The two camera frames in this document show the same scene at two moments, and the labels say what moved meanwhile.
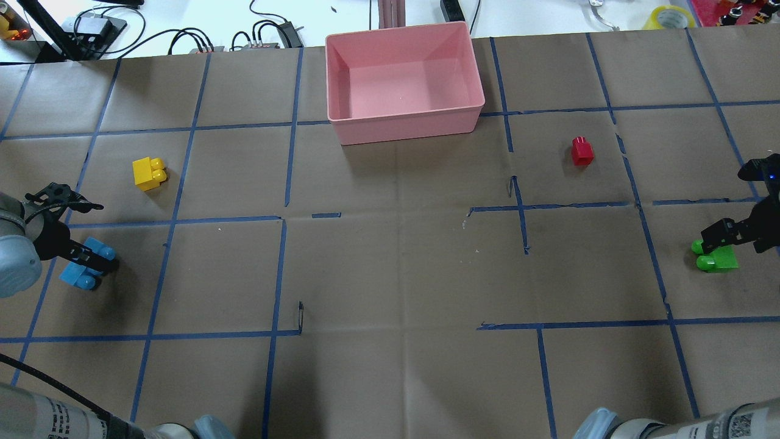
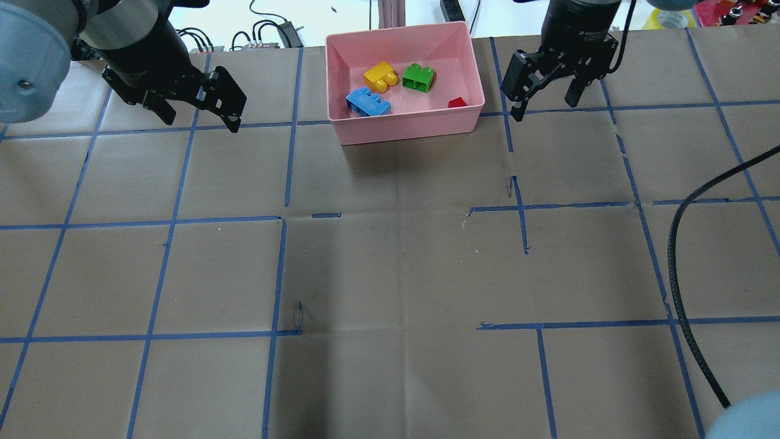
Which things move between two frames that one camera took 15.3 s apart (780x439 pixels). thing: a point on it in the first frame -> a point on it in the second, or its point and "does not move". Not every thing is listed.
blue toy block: (82, 275) -> (361, 101)
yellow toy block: (148, 172) -> (378, 77)
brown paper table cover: (514, 285) does not move
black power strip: (452, 10) does not move
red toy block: (582, 152) -> (457, 102)
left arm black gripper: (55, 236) -> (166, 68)
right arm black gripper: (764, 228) -> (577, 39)
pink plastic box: (403, 84) does not move
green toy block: (722, 257) -> (415, 77)
